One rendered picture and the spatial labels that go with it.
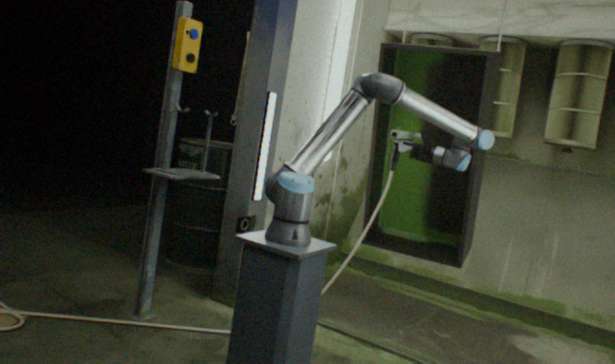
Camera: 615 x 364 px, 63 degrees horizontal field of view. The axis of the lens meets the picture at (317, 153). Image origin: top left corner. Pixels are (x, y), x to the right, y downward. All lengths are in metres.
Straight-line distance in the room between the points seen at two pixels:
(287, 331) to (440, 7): 2.83
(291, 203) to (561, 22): 2.51
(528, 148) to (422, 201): 1.23
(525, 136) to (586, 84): 0.66
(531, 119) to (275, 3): 2.24
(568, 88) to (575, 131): 0.30
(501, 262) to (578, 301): 0.53
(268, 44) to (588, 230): 2.51
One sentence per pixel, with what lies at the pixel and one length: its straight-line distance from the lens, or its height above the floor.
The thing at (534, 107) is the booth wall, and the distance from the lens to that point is 4.25.
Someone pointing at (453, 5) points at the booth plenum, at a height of 2.18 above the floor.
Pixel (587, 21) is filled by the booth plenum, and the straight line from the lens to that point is 3.89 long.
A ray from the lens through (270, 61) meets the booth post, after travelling 2.92.
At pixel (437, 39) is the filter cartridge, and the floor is 1.94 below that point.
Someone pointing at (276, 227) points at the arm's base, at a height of 0.70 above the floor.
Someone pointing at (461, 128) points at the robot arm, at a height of 1.21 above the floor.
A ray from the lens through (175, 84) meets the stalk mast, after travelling 2.67.
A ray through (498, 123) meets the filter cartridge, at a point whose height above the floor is 1.35.
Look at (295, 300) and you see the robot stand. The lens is 2.01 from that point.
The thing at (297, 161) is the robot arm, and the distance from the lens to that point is 2.21.
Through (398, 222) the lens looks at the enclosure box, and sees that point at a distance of 3.40.
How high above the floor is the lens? 1.12
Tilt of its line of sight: 3 degrees down
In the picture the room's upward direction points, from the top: 9 degrees clockwise
